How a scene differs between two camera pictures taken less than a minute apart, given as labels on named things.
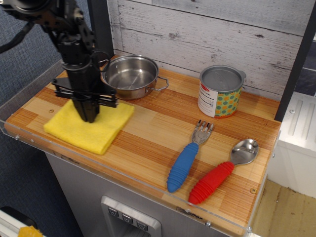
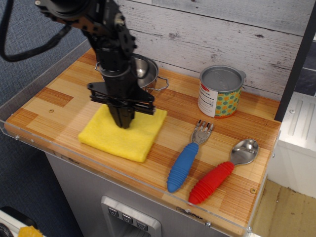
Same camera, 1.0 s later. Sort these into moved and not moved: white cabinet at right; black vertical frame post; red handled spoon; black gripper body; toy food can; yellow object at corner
Moved: black gripper body
Not moved: red handled spoon; white cabinet at right; black vertical frame post; yellow object at corner; toy food can
